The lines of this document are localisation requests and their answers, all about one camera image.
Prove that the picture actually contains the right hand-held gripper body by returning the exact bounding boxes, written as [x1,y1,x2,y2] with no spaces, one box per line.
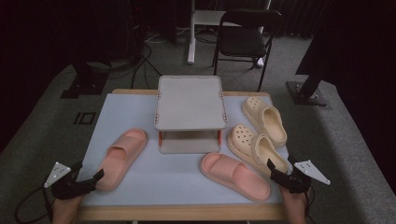
[269,160,332,194]

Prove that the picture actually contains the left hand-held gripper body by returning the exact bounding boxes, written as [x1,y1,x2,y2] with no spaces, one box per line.
[44,161,97,201]

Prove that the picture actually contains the pink slide slipper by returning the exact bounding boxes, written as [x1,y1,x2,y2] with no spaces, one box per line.
[199,151,272,203]
[94,128,149,192]

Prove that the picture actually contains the cream clog shoe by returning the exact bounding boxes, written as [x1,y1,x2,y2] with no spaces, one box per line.
[226,123,290,175]
[241,96,289,149]

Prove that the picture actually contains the grey two-tier shoe rack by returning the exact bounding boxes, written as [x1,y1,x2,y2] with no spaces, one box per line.
[153,75,229,155]

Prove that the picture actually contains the person's left hand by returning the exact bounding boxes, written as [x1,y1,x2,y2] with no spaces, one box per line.
[51,194,86,224]

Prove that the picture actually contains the person's right hand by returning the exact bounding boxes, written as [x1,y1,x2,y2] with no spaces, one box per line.
[279,186,310,224]

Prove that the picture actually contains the pale blue table mat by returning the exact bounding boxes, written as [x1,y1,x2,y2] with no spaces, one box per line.
[77,92,293,208]

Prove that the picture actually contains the black slanted stand with base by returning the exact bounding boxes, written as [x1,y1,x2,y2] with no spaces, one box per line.
[286,52,330,107]

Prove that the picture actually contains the black stand with square base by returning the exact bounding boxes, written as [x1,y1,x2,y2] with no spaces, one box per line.
[60,59,110,100]

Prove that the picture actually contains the wooden table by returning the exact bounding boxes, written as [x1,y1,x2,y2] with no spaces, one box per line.
[76,88,289,222]

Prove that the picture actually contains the black folding chair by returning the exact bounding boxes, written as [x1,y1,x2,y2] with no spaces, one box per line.
[212,8,285,93]

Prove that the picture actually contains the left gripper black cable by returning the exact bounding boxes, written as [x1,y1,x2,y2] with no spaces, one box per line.
[13,186,54,224]

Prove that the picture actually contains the black floor cables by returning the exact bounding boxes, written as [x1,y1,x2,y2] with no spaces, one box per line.
[129,31,163,91]

